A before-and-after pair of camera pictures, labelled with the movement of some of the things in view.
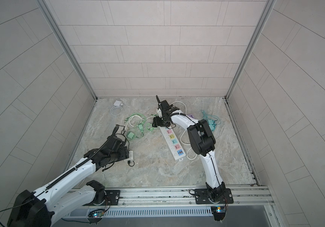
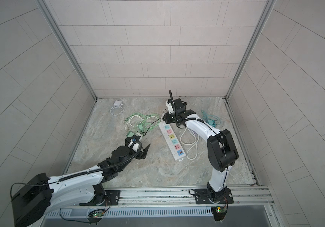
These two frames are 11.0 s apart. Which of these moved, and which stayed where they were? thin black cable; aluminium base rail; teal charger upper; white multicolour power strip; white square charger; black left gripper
Moved: black left gripper; thin black cable
Stayed: teal charger upper; white square charger; white multicolour power strip; aluminium base rail
